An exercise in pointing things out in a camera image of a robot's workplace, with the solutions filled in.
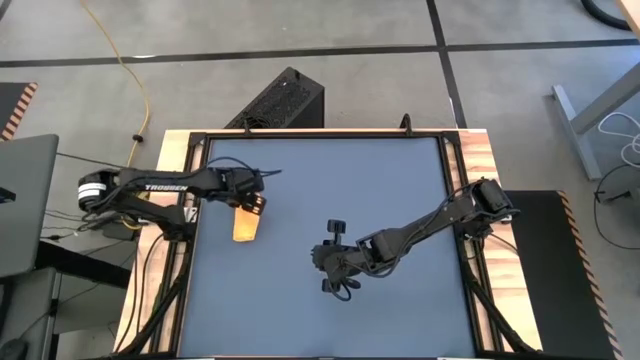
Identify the wooden table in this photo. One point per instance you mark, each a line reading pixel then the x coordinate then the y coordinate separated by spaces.
pixel 480 137

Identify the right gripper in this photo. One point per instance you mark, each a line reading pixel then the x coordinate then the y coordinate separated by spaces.
pixel 340 260

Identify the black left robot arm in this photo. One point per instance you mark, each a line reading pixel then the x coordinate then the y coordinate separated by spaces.
pixel 165 182

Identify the orange towel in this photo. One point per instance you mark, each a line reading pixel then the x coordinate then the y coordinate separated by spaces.
pixel 245 227

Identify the grey cabinet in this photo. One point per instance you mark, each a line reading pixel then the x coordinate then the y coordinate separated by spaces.
pixel 25 310

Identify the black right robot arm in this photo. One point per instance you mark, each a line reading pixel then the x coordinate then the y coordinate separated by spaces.
pixel 425 225

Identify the wooden desk corner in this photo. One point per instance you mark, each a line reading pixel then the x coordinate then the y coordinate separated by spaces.
pixel 632 12

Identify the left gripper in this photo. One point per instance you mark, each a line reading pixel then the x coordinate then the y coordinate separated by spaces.
pixel 240 182

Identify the black table frame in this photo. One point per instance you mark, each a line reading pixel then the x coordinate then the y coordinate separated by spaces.
pixel 325 134

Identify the black hazard-striped floor mat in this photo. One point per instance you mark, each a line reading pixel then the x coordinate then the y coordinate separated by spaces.
pixel 550 275
pixel 10 102

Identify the black shelf board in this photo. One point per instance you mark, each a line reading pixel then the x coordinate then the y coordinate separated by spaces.
pixel 85 265

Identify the black clamp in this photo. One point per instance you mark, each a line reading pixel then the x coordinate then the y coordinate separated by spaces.
pixel 407 127
pixel 246 129

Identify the grey desk leg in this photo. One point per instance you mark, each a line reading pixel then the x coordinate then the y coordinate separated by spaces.
pixel 582 150

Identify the black computer tower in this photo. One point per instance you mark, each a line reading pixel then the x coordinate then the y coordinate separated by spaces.
pixel 285 100

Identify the grey-blue table mat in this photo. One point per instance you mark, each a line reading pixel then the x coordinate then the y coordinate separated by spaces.
pixel 225 340

